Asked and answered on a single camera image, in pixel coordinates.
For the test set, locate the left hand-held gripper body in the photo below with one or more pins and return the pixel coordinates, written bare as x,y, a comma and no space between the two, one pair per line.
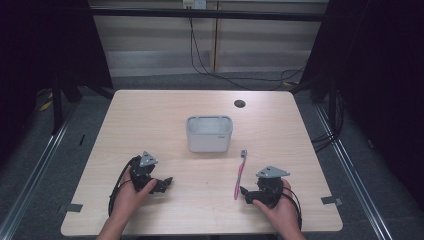
141,171

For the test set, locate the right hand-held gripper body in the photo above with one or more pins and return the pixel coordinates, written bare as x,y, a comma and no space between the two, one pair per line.
269,190

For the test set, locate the person's right hand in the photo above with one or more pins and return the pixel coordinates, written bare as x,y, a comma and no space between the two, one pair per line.
285,213

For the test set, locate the person's left hand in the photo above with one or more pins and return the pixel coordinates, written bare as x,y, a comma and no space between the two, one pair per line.
128,200

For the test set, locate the pink toothbrush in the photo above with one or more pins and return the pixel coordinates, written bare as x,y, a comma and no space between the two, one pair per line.
239,180

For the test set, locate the white plastic container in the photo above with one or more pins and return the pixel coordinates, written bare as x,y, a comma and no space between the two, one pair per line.
209,140

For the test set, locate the grey tape strip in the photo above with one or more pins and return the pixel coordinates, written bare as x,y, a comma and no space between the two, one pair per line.
74,208
331,200

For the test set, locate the black table grommet hole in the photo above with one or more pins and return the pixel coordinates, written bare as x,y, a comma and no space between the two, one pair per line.
239,103

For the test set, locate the black metal stand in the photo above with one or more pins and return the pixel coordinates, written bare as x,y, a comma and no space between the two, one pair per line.
57,106

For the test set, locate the yellow object on floor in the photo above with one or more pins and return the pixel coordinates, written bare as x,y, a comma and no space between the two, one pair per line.
46,106

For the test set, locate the black curtain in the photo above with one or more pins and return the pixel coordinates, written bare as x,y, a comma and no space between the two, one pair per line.
43,46
376,66

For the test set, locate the black horizontal bar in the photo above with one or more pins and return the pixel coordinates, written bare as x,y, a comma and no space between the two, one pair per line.
206,14

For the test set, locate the metal floor rail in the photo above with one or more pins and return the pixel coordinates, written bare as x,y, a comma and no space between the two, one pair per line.
33,173
353,186

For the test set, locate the white wall socket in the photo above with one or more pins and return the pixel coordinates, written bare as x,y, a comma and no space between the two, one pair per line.
194,4

